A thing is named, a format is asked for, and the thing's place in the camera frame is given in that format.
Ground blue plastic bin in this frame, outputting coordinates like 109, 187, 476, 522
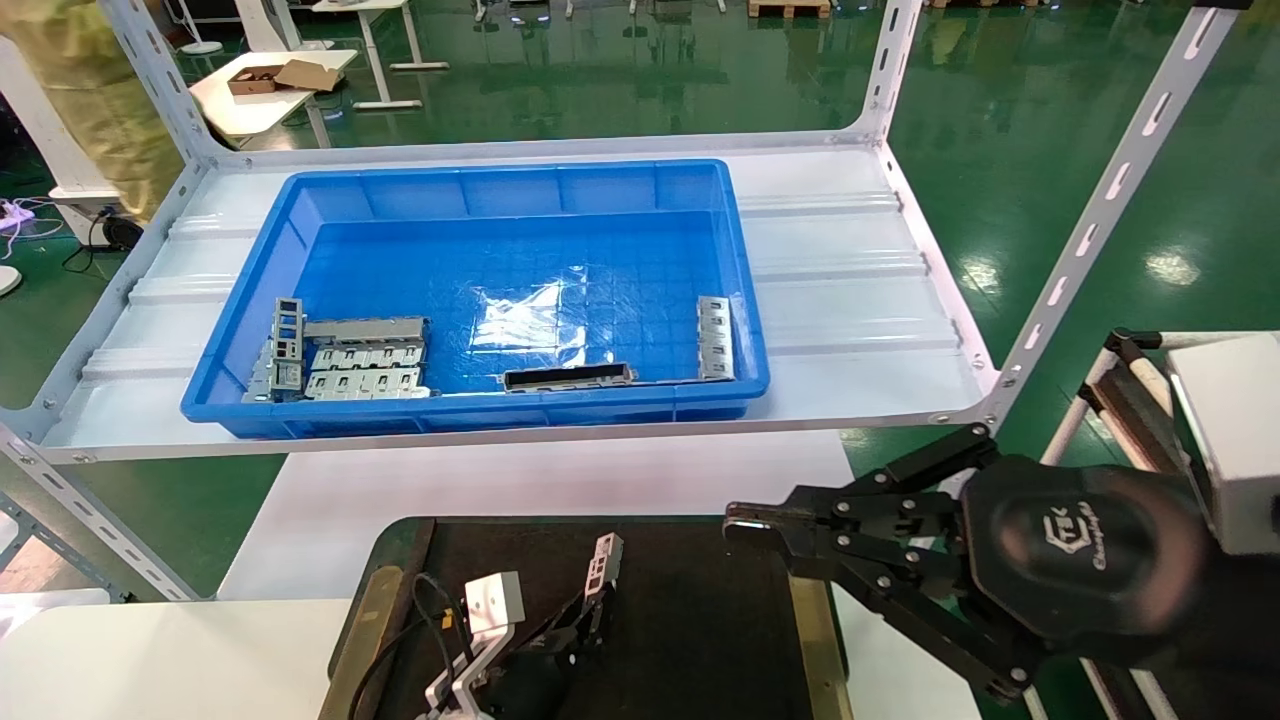
181, 159, 772, 439

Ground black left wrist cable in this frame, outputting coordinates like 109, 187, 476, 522
348, 572, 476, 720

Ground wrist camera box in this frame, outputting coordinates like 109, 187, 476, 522
1167, 334, 1280, 557
424, 571, 527, 720

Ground white round stand base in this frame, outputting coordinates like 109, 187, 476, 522
178, 0, 227, 57

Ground open brown cardboard box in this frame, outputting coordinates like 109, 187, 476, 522
227, 59, 347, 97

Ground person in beige coat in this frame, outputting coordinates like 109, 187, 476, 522
0, 0, 189, 225

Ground white cart with black handle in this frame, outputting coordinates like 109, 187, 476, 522
1040, 328, 1201, 483

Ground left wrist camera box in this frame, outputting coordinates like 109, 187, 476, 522
424, 571, 527, 720

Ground dark metal channel part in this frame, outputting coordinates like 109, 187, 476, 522
499, 362, 638, 393

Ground white robot machine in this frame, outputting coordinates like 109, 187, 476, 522
0, 38, 126, 246

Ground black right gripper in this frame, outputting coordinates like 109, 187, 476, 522
724, 423, 1213, 703

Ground power strip with cables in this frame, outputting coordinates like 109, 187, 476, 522
0, 197, 66, 263

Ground black conveyor mat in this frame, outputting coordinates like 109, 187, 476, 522
319, 515, 853, 720

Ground white metal shelf rack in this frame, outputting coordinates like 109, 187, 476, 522
0, 0, 1253, 603

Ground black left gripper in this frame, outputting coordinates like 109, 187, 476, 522
488, 585, 615, 720

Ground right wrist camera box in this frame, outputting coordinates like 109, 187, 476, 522
1167, 334, 1280, 557

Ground white desk with metal legs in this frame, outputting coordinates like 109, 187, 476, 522
311, 0, 452, 111

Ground white table with cardboard box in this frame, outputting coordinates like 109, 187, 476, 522
188, 49, 360, 143

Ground black coiled cable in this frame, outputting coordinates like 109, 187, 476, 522
62, 206, 146, 273

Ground clear plastic film sheet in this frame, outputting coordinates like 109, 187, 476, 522
470, 265, 593, 353

